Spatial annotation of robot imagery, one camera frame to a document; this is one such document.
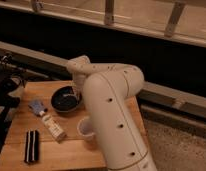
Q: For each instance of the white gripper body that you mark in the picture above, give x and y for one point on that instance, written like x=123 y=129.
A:
x=79 y=80

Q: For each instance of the metal railing frame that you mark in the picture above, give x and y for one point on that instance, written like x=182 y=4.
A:
x=183 y=21

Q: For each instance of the black equipment with cables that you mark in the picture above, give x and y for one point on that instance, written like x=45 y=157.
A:
x=10 y=80

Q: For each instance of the white tube with blue cap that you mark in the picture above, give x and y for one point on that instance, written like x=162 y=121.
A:
x=49 y=122

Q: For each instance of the dark ceramic bowl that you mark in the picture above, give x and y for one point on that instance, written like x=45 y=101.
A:
x=64 y=99

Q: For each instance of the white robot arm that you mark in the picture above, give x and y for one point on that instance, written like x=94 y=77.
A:
x=104 y=88

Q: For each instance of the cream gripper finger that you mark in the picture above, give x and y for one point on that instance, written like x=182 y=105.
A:
x=76 y=92

